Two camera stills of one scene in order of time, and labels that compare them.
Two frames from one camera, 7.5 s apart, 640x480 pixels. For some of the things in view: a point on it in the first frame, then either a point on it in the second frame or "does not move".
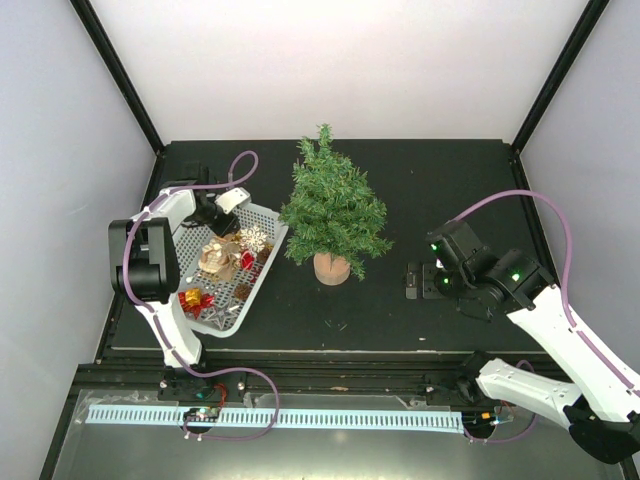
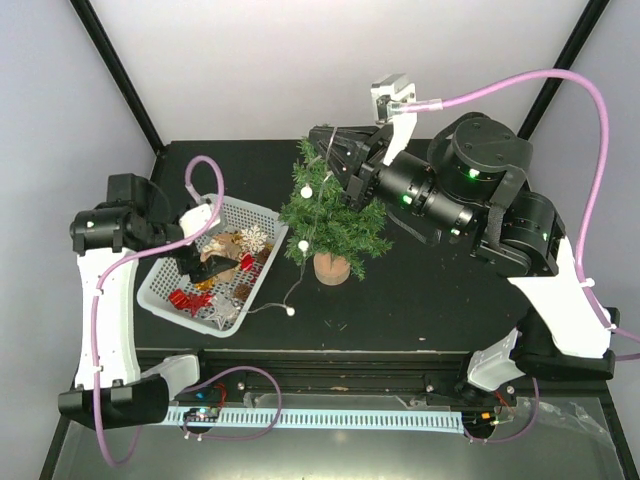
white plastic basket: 221,277 does not move
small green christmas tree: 333,217 does not move
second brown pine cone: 263,255 does not move
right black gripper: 411,279 to 356,170
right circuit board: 475,419 does not move
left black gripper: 224,228 to 205,268
